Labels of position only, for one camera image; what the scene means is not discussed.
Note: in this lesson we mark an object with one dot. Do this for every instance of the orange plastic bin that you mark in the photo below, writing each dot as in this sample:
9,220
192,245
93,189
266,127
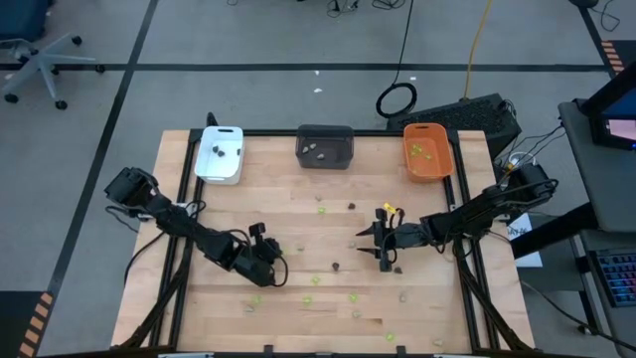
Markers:
432,166

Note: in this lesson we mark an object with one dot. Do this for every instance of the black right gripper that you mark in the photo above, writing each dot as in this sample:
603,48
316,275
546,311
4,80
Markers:
405,236

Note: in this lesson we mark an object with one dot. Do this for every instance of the black computer monitor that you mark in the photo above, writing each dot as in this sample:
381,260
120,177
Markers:
613,124

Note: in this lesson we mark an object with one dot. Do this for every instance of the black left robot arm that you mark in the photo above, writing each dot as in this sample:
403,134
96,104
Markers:
184,224

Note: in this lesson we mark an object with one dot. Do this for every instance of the grey side desk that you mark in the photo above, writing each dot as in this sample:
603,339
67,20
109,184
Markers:
596,184

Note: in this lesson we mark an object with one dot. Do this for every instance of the orange black hazard tape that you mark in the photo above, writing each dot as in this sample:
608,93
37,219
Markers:
612,55
35,323

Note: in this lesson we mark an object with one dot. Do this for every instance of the grey office chair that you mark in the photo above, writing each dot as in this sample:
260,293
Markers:
42,62

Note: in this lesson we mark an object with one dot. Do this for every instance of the white paper sheet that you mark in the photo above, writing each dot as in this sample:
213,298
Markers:
530,259

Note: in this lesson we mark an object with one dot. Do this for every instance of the white plastic bin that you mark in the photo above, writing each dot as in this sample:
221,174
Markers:
218,166

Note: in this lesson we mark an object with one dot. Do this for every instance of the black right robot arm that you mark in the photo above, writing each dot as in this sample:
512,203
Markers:
472,214

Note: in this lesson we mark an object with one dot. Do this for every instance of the short black post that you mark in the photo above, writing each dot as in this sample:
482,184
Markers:
212,119

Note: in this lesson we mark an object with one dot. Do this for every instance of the grey plastic bin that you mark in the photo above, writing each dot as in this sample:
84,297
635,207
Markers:
335,149

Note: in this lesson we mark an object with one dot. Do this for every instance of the black round stand base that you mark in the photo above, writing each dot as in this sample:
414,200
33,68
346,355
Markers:
584,2

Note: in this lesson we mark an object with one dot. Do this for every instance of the power strip with yellow plugs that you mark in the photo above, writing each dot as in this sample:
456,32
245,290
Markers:
508,170

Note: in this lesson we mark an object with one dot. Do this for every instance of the black computer tower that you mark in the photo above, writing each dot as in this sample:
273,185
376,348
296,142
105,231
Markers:
457,119

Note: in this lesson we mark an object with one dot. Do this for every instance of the backlit computer keyboard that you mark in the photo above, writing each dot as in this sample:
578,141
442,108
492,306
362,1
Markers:
618,276

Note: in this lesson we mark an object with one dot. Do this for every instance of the white paper label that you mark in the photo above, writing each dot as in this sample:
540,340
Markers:
519,232

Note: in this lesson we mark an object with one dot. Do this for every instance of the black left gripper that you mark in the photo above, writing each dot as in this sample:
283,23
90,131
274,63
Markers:
258,258

